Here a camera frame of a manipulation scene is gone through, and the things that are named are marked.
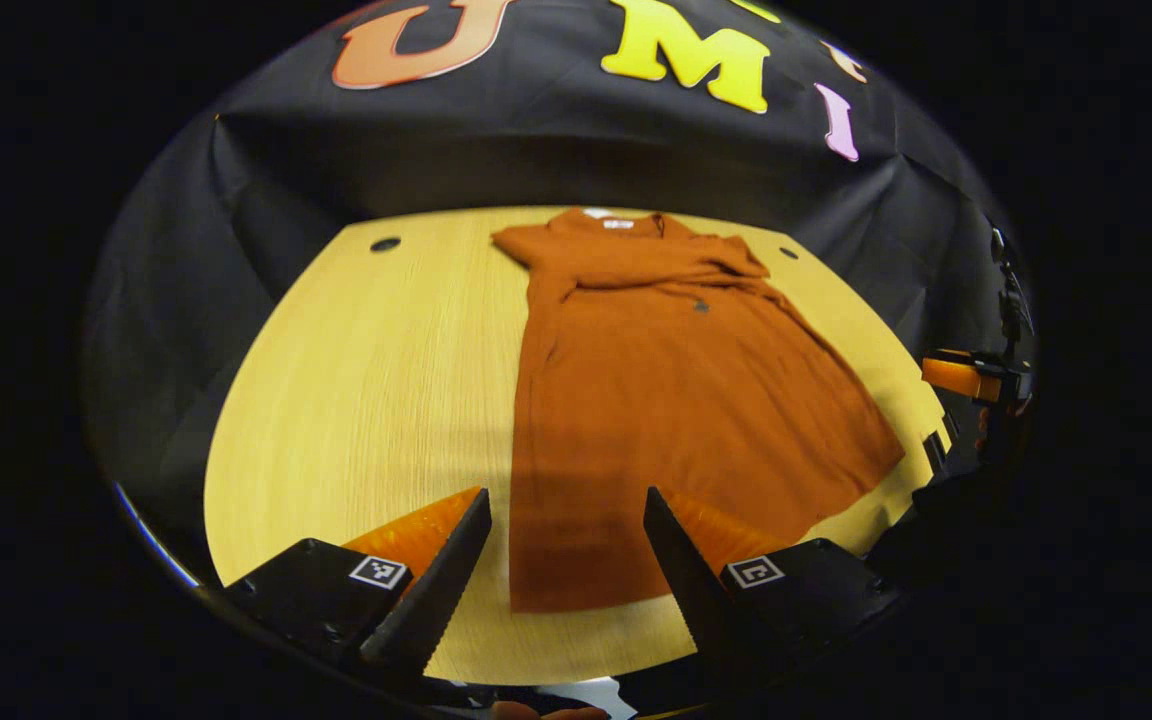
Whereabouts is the orange button shirt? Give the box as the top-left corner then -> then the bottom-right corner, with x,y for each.
491,205 -> 907,614

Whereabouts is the black backdrop cloth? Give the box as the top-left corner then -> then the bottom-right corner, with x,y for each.
81,0 -> 1037,581

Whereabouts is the person's white clothing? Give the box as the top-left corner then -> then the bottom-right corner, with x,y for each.
536,677 -> 642,720

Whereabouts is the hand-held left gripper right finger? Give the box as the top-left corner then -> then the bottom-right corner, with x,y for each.
642,486 -> 905,681

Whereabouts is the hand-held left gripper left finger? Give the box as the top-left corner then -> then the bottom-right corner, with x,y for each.
224,487 -> 494,681

